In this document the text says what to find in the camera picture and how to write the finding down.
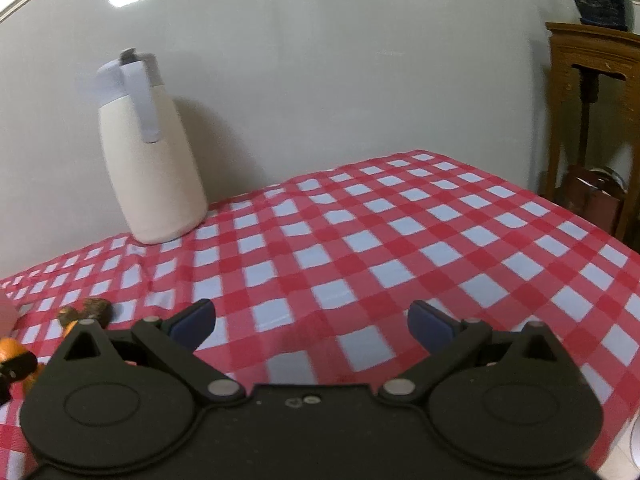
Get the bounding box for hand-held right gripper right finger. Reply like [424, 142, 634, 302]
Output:
[378, 301, 563, 406]

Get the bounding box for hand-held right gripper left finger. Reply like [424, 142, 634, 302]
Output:
[61, 299, 247, 407]

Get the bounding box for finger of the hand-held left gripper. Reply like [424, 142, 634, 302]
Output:
[0, 352, 38, 406]

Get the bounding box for large orange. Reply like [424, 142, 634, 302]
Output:
[0, 338, 46, 386]

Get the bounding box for red checked tablecloth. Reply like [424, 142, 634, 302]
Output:
[0, 149, 640, 480]

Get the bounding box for cream thermos jug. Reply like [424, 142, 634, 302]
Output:
[96, 48, 209, 246]

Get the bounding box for brown paper bag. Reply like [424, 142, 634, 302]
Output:
[564, 164, 627, 235]

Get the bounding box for wooden stand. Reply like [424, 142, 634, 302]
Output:
[537, 22, 640, 256]

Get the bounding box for black plant pot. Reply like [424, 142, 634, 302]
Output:
[565, 0, 635, 31]

